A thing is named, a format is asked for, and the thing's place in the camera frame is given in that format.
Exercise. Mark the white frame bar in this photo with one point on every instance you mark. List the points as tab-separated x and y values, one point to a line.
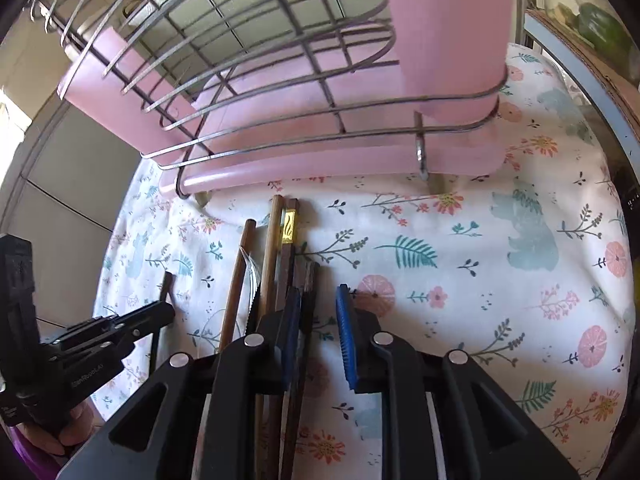
565	57

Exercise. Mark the person's left hand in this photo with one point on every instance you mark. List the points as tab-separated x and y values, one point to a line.
70	427

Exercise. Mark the green plastic object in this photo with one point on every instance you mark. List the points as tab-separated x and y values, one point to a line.
605	30

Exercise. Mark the dark chopstick with gold band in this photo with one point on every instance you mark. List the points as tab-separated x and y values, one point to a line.
289	230

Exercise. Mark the brown cardboard box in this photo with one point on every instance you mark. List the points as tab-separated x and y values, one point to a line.
600	67

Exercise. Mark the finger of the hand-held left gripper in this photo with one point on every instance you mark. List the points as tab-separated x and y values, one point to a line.
152	314

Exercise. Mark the pink plastic drip tray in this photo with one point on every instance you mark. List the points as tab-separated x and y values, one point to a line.
450	35

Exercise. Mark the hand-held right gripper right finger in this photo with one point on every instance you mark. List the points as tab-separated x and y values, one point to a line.
345	335

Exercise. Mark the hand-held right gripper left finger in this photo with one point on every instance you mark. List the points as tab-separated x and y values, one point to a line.
292	325

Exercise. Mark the brown wooden chopstick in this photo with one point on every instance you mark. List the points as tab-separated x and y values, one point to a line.
272	240
240	280

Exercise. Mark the floral printed tablecloth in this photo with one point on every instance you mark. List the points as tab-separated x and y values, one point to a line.
450	240

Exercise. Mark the purple cloth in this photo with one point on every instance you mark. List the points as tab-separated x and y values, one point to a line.
27	457

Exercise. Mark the dark wooden chopstick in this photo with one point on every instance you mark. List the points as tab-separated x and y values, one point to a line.
300	270
311	285

